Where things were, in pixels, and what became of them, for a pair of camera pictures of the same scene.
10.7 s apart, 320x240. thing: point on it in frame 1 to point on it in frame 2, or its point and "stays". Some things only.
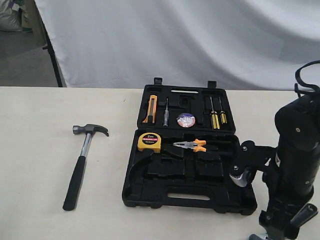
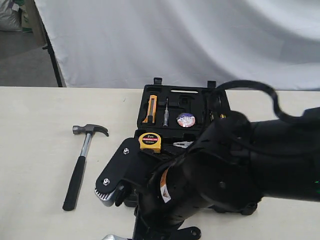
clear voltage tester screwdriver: (166, 115) stays
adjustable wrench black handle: (310, 210) to (112, 237)
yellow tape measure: (149, 140) stays
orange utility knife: (150, 118) stays
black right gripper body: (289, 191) to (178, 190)
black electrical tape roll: (186, 120) stays
